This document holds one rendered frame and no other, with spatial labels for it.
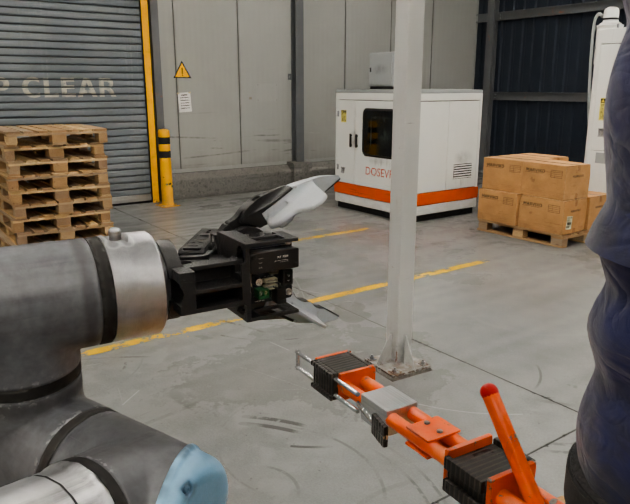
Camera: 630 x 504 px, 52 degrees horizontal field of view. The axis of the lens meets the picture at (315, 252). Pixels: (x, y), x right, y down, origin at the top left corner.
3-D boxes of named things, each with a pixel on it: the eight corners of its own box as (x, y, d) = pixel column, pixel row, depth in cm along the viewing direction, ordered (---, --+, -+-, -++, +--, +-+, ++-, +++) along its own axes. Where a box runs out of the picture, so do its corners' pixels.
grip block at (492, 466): (537, 499, 84) (541, 460, 83) (483, 525, 79) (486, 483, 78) (489, 468, 91) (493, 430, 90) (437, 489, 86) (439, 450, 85)
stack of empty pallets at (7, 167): (119, 247, 718) (110, 128, 685) (13, 262, 655) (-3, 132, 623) (84, 227, 819) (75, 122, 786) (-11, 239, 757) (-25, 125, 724)
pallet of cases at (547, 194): (611, 236, 769) (620, 160, 746) (560, 248, 711) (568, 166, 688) (526, 220, 864) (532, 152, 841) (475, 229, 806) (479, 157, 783)
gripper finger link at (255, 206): (309, 212, 64) (247, 271, 62) (301, 209, 65) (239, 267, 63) (285, 175, 62) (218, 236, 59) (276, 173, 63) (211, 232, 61)
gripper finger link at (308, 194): (366, 184, 62) (298, 249, 59) (332, 177, 66) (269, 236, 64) (350, 159, 60) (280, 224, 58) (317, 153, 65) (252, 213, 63)
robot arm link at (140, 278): (95, 323, 59) (85, 219, 56) (147, 314, 61) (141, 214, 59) (121, 357, 51) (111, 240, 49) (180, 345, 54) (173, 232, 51)
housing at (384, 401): (418, 427, 102) (419, 401, 101) (384, 438, 99) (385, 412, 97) (391, 408, 108) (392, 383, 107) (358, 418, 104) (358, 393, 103)
